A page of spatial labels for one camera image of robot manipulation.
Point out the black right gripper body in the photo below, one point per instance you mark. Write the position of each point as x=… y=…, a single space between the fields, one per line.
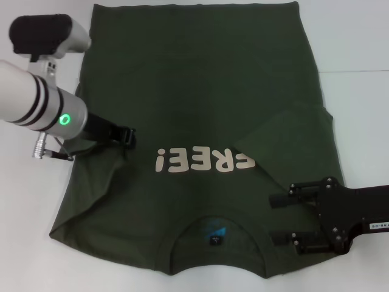
x=346 y=213

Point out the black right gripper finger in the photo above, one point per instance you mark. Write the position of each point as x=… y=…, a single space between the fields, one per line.
x=304 y=243
x=282 y=201

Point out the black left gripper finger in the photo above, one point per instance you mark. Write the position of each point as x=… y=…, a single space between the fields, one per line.
x=129 y=143
x=127 y=133

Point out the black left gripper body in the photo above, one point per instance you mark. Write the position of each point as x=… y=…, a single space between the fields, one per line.
x=100 y=127

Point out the dark green FREE t-shirt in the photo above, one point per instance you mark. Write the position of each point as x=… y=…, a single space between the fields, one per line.
x=194 y=91

